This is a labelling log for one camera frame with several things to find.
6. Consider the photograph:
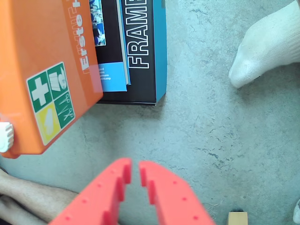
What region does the bare person leg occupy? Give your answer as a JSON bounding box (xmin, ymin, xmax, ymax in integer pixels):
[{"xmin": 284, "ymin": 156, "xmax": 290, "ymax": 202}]
[{"xmin": 0, "ymin": 168, "xmax": 79, "ymax": 225}]

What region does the light wooden block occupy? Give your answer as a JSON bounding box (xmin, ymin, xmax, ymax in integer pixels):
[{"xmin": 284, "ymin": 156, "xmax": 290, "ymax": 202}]
[{"xmin": 226, "ymin": 210, "xmax": 249, "ymax": 225}]

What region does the black and blue cardboard box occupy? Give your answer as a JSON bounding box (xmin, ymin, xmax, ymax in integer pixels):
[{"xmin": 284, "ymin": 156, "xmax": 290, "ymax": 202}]
[{"xmin": 89, "ymin": 0, "xmax": 168, "ymax": 106}]

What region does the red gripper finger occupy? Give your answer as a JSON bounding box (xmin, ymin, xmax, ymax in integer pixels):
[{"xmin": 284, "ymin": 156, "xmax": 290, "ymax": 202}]
[
  {"xmin": 138, "ymin": 160, "xmax": 218, "ymax": 225},
  {"xmin": 48, "ymin": 157, "xmax": 132, "ymax": 225}
]

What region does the orange first aid box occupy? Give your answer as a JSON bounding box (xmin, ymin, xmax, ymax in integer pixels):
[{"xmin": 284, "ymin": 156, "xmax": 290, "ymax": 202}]
[{"xmin": 0, "ymin": 0, "xmax": 104, "ymax": 159}]

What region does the white round ribbed knob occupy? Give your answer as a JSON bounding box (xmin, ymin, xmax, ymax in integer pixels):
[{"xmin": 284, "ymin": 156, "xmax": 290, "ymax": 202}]
[{"xmin": 0, "ymin": 121, "xmax": 15, "ymax": 153}]

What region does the blue and black booklet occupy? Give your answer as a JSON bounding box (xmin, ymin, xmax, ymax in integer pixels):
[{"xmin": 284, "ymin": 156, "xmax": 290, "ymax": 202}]
[{"xmin": 88, "ymin": 0, "xmax": 132, "ymax": 92}]

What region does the foot in white sock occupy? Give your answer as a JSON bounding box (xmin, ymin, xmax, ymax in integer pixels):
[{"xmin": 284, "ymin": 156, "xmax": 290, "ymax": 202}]
[
  {"xmin": 228, "ymin": 0, "xmax": 300, "ymax": 89},
  {"xmin": 292, "ymin": 198, "xmax": 300, "ymax": 224}
]

